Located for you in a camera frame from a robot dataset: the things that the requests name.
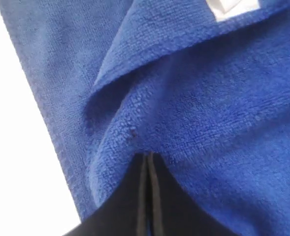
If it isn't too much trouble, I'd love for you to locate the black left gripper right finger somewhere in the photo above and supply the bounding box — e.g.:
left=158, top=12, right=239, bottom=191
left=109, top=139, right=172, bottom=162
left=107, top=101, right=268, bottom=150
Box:
left=147, top=153, right=224, bottom=236

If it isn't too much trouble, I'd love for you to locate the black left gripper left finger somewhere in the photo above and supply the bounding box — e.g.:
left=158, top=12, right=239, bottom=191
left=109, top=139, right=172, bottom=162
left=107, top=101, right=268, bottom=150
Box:
left=66, top=154, right=148, bottom=236

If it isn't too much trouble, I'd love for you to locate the blue towel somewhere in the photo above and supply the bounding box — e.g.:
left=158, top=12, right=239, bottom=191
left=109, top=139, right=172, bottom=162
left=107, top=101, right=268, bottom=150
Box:
left=0, top=0, right=290, bottom=236

